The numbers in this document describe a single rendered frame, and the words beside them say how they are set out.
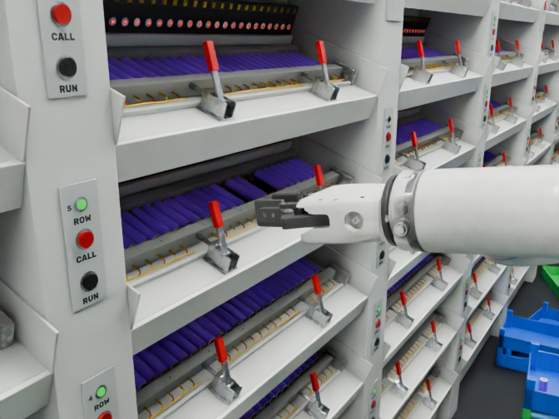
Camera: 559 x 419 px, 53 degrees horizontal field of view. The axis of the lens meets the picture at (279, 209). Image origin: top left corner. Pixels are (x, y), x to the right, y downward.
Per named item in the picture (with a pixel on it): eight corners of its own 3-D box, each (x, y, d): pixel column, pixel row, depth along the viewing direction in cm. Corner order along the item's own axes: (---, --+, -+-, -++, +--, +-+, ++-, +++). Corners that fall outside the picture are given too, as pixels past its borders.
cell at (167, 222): (149, 213, 81) (181, 235, 78) (139, 216, 79) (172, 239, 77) (151, 202, 80) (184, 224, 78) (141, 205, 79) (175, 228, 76)
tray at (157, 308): (364, 220, 110) (383, 178, 106) (124, 361, 62) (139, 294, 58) (284, 174, 119) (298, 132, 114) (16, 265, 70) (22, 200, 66)
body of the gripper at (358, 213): (392, 260, 55) (296, 253, 62) (428, 232, 63) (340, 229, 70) (384, 184, 54) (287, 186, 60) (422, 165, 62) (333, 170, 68)
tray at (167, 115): (369, 118, 105) (398, 46, 98) (108, 185, 57) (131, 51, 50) (284, 76, 113) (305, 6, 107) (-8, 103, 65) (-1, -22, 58)
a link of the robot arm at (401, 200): (414, 263, 55) (385, 262, 56) (444, 239, 62) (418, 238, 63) (407, 179, 53) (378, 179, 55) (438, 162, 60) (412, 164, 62)
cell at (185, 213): (169, 206, 84) (201, 228, 82) (160, 209, 83) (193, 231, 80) (171, 195, 83) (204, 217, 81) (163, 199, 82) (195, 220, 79)
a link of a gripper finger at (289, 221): (293, 234, 57) (274, 225, 63) (360, 219, 60) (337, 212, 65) (291, 223, 57) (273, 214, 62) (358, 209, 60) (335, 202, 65)
